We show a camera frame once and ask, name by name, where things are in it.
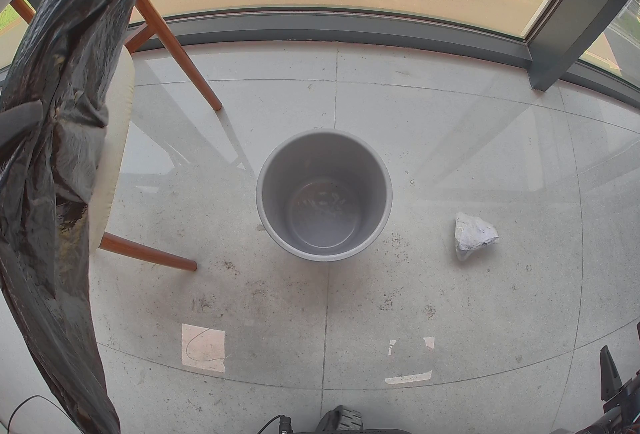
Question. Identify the black plastic bag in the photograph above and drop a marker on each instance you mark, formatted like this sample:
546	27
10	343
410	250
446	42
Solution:
60	47

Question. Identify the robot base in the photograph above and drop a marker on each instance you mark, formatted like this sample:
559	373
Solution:
342	422

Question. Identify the white paper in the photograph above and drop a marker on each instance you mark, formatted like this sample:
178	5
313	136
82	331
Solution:
472	234

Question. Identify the white cushioned wooden chair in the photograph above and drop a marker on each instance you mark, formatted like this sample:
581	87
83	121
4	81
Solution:
117	122

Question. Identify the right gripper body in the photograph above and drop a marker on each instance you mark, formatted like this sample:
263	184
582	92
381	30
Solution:
622	414

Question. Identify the white trash bin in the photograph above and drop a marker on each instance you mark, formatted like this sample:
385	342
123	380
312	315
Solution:
325	202

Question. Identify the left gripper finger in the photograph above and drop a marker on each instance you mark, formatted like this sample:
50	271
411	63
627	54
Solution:
22	119

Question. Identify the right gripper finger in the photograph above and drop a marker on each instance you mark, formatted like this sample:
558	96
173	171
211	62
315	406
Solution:
611	374
638	339

